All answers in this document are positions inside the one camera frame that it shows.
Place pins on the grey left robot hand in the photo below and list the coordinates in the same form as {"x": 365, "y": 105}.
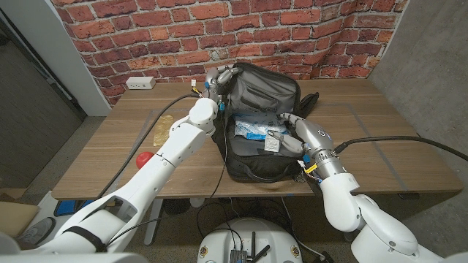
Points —
{"x": 214, "y": 80}

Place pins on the black backpack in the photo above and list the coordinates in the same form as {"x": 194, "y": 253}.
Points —
{"x": 263, "y": 91}

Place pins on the small grey computer box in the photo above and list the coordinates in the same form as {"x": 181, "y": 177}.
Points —
{"x": 238, "y": 256}

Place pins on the grey tape outline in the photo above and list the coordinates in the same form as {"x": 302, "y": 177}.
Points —
{"x": 380, "y": 157}

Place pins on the grey sneaker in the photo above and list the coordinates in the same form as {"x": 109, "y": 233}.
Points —
{"x": 36, "y": 231}

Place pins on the blue object under table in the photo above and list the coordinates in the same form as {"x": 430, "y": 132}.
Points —
{"x": 66, "y": 208}

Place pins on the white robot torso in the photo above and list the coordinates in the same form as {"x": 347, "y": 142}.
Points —
{"x": 248, "y": 233}

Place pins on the red ball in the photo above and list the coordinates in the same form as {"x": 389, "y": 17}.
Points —
{"x": 143, "y": 160}

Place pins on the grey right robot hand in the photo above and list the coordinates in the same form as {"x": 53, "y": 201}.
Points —
{"x": 314, "y": 137}

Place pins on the small white packet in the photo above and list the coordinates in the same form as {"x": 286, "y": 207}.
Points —
{"x": 272, "y": 144}

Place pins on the red brick print backdrop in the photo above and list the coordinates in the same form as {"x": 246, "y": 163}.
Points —
{"x": 226, "y": 33}

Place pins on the blue white baby wipes pack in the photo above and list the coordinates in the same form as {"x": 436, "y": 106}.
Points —
{"x": 252, "y": 126}

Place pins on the yellowish foil patch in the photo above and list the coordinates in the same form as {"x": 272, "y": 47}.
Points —
{"x": 163, "y": 128}

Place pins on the white power strip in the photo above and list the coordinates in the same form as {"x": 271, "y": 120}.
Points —
{"x": 140, "y": 83}

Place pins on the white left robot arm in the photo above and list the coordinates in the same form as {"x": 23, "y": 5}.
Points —
{"x": 153, "y": 182}

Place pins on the black antenna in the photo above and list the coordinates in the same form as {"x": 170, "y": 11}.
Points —
{"x": 264, "y": 252}
{"x": 253, "y": 243}

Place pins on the tan cardboard box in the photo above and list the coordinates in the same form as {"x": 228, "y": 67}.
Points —
{"x": 18, "y": 219}

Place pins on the white table leg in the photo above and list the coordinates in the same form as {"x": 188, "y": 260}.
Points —
{"x": 153, "y": 223}

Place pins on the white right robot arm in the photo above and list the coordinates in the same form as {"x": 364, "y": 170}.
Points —
{"x": 343, "y": 204}

